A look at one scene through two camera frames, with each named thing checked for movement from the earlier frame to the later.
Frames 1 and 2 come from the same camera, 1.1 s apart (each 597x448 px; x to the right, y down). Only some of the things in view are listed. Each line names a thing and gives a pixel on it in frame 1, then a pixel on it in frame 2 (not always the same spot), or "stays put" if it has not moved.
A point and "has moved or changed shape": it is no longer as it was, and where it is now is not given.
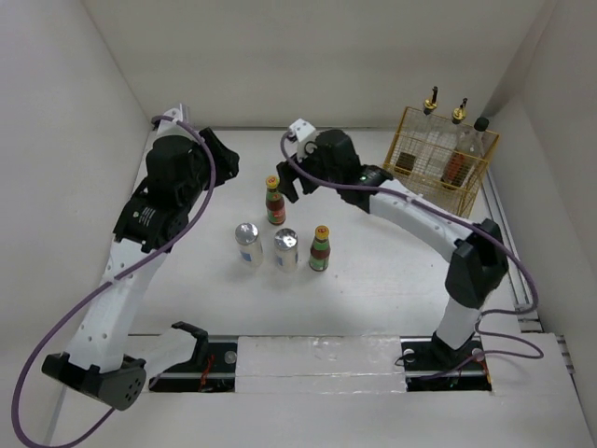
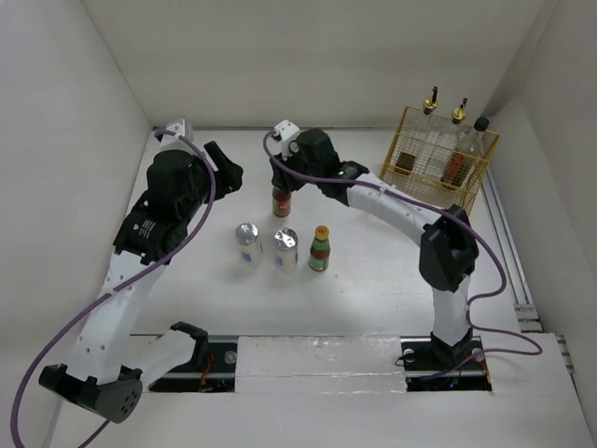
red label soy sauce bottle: x=465 y=157 stays put
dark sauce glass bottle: x=416 y=138 stays put
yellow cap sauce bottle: x=275 y=207 has moved or changed shape
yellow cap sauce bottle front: x=320 y=249 stays put
